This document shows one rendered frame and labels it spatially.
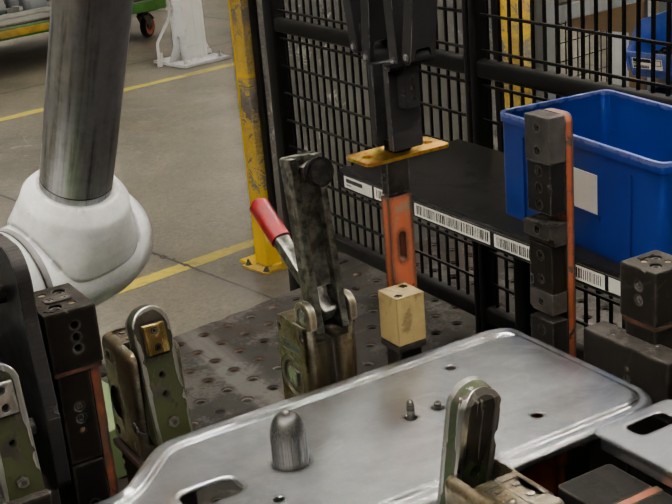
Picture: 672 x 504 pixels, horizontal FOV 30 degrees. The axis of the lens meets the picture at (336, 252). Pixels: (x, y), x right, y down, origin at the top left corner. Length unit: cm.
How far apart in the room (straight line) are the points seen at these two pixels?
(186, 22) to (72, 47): 653
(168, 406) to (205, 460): 9
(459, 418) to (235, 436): 28
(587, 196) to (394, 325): 30
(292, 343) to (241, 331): 88
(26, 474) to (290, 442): 23
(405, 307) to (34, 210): 67
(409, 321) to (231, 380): 74
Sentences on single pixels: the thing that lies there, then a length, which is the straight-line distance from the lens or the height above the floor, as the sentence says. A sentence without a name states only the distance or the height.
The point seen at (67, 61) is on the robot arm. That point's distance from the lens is 161.
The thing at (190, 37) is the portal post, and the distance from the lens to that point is 814.
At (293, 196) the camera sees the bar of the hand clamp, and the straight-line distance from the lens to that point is 119.
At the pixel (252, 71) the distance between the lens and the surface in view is 421.
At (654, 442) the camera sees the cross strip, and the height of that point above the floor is 100.
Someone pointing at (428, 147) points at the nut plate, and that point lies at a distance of 106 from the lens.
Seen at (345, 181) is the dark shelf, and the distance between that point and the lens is 180.
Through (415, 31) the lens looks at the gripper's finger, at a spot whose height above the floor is 136.
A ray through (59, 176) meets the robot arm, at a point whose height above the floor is 109.
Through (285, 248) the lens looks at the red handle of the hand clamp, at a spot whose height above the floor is 111.
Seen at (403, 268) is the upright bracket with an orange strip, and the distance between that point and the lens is 128.
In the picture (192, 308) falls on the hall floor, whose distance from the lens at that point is 413.
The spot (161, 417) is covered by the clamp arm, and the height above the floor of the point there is 101.
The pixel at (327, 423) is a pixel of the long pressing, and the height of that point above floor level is 100.
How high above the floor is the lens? 153
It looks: 20 degrees down
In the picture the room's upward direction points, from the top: 5 degrees counter-clockwise
